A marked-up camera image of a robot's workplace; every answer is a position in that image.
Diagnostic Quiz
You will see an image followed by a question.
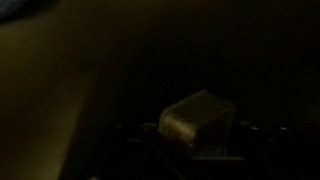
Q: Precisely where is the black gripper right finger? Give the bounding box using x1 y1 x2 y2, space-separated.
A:
233 121 301 158

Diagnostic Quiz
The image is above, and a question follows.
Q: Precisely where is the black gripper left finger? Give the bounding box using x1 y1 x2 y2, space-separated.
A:
86 123 181 180

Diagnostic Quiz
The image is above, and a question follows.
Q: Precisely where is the large cardboard box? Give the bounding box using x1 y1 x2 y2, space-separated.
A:
0 9 101 180

